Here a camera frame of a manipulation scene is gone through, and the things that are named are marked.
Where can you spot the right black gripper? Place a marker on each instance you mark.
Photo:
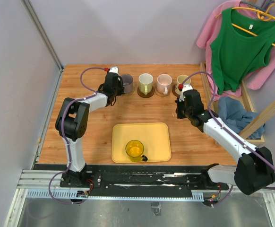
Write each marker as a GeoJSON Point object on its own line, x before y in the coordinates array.
{"type": "Point", "coordinates": [179, 115]}

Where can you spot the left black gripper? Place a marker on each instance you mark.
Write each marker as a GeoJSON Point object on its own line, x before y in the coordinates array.
{"type": "Point", "coordinates": [119, 83]}

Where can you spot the purple grey mug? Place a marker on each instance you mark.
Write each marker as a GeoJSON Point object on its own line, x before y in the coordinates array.
{"type": "Point", "coordinates": [127, 83]}

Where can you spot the brown wooden coaster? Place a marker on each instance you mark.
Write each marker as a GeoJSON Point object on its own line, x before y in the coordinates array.
{"type": "Point", "coordinates": [150, 94]}
{"type": "Point", "coordinates": [174, 91]}

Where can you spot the small woven rattan coaster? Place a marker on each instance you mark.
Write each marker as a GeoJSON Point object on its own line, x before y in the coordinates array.
{"type": "Point", "coordinates": [162, 91]}

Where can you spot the cream beige mug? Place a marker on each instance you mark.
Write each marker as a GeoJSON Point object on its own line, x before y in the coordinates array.
{"type": "Point", "coordinates": [180, 79]}

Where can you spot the white green-handled mug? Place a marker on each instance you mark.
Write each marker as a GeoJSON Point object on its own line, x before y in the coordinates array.
{"type": "Point", "coordinates": [145, 83]}

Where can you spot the pink white mug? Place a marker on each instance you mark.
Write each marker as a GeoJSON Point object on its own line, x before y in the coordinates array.
{"type": "Point", "coordinates": [164, 80]}

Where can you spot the brown wooden coaster top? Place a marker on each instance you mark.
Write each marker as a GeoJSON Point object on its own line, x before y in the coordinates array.
{"type": "Point", "coordinates": [150, 94]}

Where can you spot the yellow black-handled mug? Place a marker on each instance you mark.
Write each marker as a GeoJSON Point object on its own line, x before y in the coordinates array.
{"type": "Point", "coordinates": [135, 151]}

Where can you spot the large woven rattan coaster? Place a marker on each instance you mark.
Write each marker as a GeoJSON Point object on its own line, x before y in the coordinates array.
{"type": "Point", "coordinates": [130, 93]}

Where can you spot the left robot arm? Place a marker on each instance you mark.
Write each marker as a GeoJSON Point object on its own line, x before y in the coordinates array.
{"type": "Point", "coordinates": [72, 121]}

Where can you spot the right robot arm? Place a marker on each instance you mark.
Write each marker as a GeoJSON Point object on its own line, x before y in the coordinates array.
{"type": "Point", "coordinates": [254, 170]}

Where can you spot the yellow plastic tray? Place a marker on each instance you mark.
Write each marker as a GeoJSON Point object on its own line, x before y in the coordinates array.
{"type": "Point", "coordinates": [154, 137]}

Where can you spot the blue crumpled cloth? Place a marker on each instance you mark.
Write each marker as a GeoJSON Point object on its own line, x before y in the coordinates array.
{"type": "Point", "coordinates": [234, 115]}

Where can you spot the green tank top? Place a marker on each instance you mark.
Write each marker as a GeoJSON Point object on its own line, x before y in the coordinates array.
{"type": "Point", "coordinates": [242, 46]}

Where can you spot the pink t-shirt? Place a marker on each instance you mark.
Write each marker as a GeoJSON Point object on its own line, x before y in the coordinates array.
{"type": "Point", "coordinates": [210, 33]}

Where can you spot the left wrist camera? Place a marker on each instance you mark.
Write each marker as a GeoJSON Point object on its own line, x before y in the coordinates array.
{"type": "Point", "coordinates": [113, 69]}

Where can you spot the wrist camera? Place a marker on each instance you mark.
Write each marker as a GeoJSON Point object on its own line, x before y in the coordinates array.
{"type": "Point", "coordinates": [183, 88]}
{"type": "Point", "coordinates": [113, 69]}

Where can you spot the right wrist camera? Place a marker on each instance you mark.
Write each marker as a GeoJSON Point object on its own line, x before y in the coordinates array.
{"type": "Point", "coordinates": [183, 88]}

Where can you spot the aluminium corner post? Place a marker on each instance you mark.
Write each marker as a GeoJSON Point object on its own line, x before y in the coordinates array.
{"type": "Point", "coordinates": [41, 31]}

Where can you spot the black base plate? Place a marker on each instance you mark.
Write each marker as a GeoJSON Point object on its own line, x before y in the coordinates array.
{"type": "Point", "coordinates": [141, 182]}

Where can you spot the aluminium rail frame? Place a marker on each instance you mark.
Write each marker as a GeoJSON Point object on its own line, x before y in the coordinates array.
{"type": "Point", "coordinates": [33, 206]}

